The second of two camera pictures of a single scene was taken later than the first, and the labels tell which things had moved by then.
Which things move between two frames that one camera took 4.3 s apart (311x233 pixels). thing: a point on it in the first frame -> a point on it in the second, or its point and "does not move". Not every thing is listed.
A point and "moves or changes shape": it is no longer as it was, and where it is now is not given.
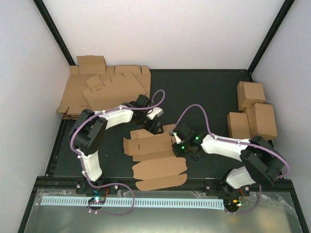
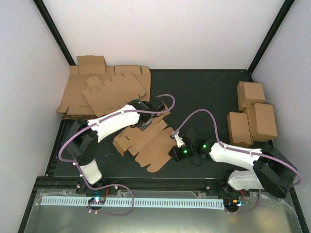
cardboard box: (249, 93) does not move
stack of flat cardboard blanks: (92, 85) does not move
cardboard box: (156, 165) moves or changes shape
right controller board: (232, 204) does not move
